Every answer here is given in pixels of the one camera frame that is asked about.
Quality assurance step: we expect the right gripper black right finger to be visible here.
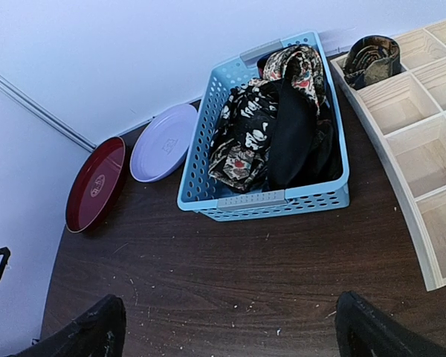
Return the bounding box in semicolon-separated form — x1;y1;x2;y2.
334;291;446;356

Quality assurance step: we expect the left aluminium frame post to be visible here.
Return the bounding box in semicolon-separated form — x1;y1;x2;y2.
0;75;97;152

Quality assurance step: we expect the black skull pattern tie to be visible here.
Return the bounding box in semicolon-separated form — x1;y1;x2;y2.
208;79;279;181

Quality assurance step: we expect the rolled dark patterned tie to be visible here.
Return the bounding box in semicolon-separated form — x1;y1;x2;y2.
343;35;402;90

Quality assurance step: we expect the orange paisley patterned tie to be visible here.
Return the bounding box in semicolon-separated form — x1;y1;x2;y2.
262;45;326;113

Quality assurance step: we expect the dark red round tray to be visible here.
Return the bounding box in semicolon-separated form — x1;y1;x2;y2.
65;137;129;234

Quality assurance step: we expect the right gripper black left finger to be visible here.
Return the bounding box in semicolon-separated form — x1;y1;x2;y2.
17;295;126;356

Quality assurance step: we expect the blue perforated plastic basket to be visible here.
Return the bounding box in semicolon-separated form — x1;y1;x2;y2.
177;30;350;222

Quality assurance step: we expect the plain black tie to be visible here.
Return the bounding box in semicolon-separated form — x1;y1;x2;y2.
262;80;343;191

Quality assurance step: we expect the wooden compartment organizer box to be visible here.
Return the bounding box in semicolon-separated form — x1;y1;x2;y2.
331;19;446;291

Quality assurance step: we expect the lavender round plate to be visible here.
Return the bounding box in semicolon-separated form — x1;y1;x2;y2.
129;104;198;183

